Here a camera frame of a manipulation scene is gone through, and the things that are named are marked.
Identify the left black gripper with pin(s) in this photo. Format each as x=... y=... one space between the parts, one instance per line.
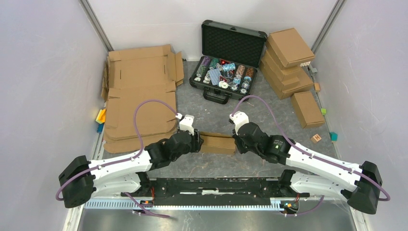
x=196 y=142

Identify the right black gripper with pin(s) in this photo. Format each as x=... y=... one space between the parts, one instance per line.
x=242 y=149

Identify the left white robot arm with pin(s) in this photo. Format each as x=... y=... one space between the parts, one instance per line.
x=84 y=179

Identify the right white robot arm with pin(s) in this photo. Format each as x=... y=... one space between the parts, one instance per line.
x=356 y=184

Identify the small folded cardboard box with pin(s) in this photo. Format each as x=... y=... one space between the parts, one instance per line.
x=307 y=110

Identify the large bottom cardboard box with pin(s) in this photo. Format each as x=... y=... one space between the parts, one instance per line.
x=306 y=84

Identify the wooden letter H block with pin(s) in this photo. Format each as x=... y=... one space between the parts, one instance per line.
x=316 y=138

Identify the teal block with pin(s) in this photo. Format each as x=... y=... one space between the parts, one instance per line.
x=333 y=136

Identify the stack of flat cardboard sheets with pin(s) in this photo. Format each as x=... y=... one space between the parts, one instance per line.
x=139 y=88

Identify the small wooden cube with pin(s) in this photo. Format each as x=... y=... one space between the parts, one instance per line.
x=317 y=87

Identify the black poker chip case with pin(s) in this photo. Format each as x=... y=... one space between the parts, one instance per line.
x=230 y=58

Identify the yellow orange block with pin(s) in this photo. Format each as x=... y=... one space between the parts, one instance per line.
x=101 y=116

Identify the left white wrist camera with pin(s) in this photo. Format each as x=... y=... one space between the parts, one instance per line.
x=185 y=123

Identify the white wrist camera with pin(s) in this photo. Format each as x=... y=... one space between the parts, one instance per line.
x=185 y=123
x=239 y=119

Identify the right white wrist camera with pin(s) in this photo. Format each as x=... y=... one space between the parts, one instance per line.
x=239 y=119

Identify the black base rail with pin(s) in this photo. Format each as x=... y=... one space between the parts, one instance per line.
x=214 y=191

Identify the blue block at left wall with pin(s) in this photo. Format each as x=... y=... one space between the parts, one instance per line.
x=100 y=128

